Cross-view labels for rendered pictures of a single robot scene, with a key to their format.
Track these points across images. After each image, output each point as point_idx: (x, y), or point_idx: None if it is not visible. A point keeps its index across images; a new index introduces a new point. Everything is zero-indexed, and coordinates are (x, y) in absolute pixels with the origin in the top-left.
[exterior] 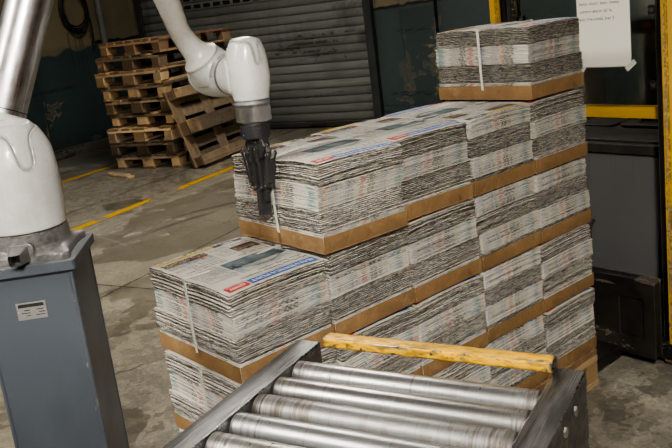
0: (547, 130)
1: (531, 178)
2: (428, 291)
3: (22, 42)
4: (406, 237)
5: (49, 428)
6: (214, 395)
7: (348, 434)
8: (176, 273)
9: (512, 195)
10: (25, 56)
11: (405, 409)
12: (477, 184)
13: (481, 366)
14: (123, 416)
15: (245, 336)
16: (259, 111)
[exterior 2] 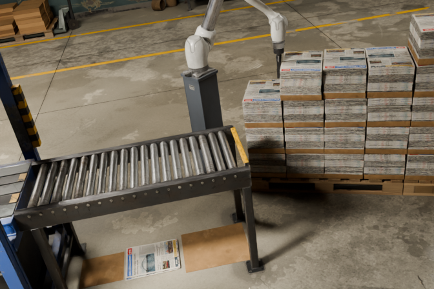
0: (426, 80)
1: (410, 98)
2: (331, 125)
3: (210, 9)
4: (323, 104)
5: (195, 116)
6: None
7: (194, 153)
8: (248, 86)
9: (394, 102)
10: (211, 13)
11: (214, 154)
12: (369, 93)
13: (358, 160)
14: (222, 120)
15: (247, 115)
16: (276, 45)
